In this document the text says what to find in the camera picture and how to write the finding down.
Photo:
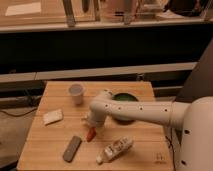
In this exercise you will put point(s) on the green bowl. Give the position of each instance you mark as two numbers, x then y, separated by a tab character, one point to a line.
124	97

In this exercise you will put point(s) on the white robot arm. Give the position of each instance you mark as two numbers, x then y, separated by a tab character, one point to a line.
194	119

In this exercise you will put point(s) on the grey rectangular sponge block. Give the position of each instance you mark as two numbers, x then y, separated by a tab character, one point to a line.
72	148

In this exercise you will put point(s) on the white soap bar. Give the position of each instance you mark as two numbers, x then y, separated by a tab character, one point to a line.
52	116

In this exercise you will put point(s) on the white ceramic cup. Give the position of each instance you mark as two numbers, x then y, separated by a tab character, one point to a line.
76	91

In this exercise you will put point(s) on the white plastic bottle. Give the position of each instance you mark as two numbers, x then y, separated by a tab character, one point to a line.
114	150

